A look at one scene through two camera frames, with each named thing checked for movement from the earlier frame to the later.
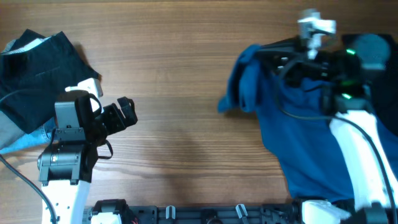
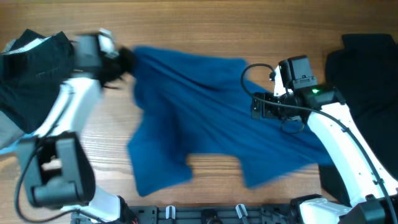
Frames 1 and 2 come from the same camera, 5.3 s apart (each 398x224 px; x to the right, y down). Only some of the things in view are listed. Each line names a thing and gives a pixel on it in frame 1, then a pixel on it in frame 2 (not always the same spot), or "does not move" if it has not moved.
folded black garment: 35,73 does not move
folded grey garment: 9,132 does not move
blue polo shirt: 298,122 -> 188,104
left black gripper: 115,119 -> 112,69
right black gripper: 280,59 -> 258,106
